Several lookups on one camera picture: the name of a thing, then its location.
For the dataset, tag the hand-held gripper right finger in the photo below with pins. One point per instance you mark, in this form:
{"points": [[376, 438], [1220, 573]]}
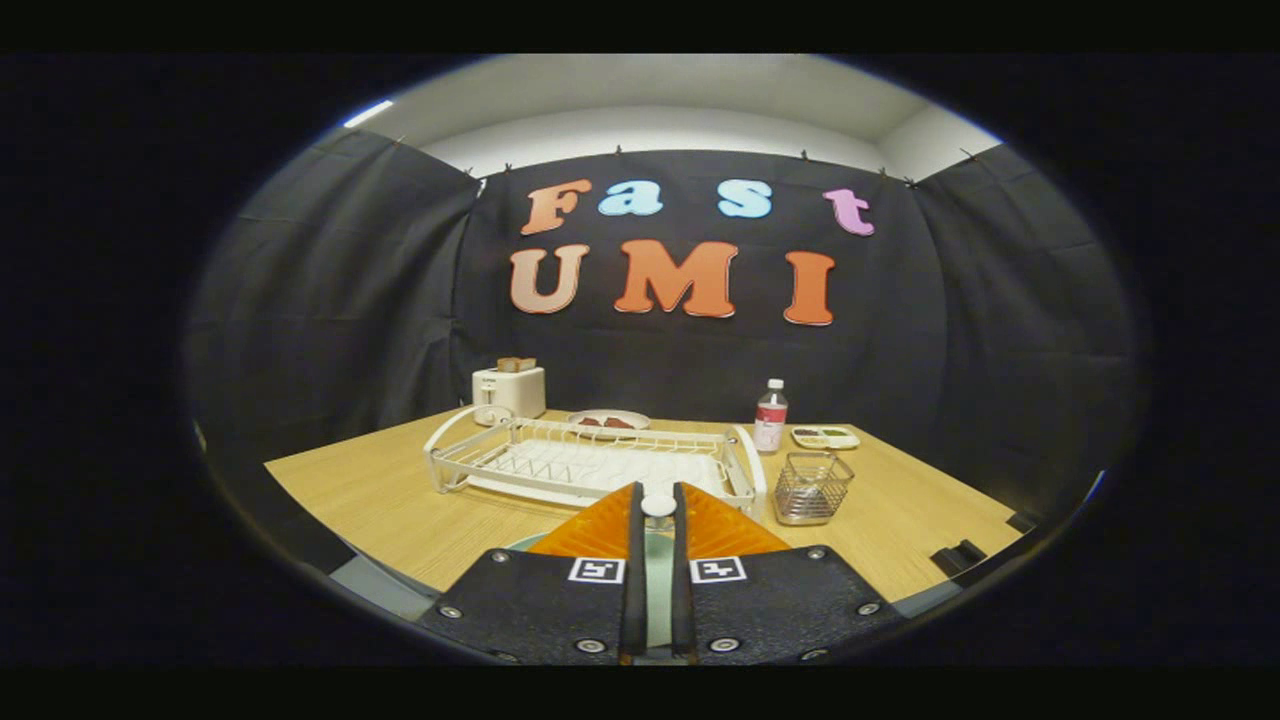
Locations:
{"points": [[790, 605]]}

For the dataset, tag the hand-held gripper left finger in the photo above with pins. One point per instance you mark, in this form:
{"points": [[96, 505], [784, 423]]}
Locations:
{"points": [[530, 605]]}

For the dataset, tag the pale green plate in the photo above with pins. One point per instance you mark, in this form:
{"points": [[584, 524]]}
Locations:
{"points": [[524, 544]]}

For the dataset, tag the white plate with meat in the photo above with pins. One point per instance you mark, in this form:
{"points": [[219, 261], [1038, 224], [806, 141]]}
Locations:
{"points": [[640, 418]]}

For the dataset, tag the white divided condiment tray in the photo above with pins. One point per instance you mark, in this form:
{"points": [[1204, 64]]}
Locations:
{"points": [[825, 438]]}

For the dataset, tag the black notched clamp block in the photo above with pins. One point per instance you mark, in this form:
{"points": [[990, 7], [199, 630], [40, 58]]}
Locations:
{"points": [[958, 558]]}

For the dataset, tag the clear plastic water bottle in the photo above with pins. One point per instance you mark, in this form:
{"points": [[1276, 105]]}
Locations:
{"points": [[770, 425]]}

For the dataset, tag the white toaster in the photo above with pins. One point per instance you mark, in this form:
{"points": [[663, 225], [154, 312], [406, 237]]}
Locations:
{"points": [[510, 392]]}

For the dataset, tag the toast slices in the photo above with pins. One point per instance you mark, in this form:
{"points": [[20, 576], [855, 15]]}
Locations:
{"points": [[516, 364]]}

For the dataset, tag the small black block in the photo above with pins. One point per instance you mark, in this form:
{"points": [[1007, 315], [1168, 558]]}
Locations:
{"points": [[1022, 521]]}

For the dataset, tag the black backdrop cloth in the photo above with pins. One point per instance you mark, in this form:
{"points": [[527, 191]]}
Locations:
{"points": [[900, 330]]}

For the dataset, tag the ceiling light strip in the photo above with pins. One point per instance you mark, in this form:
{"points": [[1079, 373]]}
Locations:
{"points": [[370, 113]]}

